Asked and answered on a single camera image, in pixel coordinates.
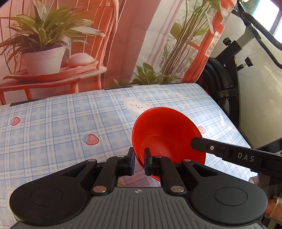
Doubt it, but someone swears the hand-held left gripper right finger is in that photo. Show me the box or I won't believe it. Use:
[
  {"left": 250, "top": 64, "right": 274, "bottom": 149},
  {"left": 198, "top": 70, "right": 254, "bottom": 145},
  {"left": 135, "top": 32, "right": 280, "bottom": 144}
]
[{"left": 144, "top": 148, "right": 217, "bottom": 195}]

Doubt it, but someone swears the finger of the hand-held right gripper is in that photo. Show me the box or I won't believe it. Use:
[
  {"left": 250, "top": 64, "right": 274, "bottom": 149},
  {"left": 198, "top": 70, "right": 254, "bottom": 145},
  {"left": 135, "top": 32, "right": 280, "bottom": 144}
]
[{"left": 191, "top": 137, "right": 229, "bottom": 158}]

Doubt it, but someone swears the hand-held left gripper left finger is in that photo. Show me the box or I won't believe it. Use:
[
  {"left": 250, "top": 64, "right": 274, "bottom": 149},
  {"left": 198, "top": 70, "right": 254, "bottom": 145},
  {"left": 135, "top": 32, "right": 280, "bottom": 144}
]
[{"left": 59, "top": 147, "right": 136, "bottom": 197}]

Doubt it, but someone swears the red bowl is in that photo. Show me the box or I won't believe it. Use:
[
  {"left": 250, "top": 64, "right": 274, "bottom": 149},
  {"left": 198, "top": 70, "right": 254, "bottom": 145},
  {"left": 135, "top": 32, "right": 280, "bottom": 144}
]
[{"left": 132, "top": 107, "right": 206, "bottom": 183}]

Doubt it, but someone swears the person's right hand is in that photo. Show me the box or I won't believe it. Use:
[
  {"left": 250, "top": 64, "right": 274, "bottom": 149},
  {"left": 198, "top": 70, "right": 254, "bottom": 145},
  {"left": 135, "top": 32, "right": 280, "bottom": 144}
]
[{"left": 265, "top": 197, "right": 282, "bottom": 221}]

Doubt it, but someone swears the black exercise bike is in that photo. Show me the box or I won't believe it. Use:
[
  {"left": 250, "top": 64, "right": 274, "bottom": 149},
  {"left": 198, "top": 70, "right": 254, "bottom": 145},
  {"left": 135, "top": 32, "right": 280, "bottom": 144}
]
[{"left": 197, "top": 0, "right": 282, "bottom": 152}]

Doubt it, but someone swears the plaid tablecloth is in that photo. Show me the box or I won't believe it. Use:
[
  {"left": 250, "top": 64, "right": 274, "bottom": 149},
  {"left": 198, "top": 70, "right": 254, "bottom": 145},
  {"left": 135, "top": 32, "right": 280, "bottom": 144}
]
[{"left": 0, "top": 83, "right": 258, "bottom": 221}]

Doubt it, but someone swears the printed room backdrop cloth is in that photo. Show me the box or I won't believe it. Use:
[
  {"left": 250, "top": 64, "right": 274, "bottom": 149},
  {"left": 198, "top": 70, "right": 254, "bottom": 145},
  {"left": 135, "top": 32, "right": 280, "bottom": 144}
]
[{"left": 0, "top": 0, "right": 237, "bottom": 106}]

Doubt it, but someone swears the window with dark frame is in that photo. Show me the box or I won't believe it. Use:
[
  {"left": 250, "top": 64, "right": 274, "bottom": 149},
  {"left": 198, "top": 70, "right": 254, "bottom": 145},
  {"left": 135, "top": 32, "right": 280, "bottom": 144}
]
[{"left": 251, "top": 0, "right": 282, "bottom": 37}]

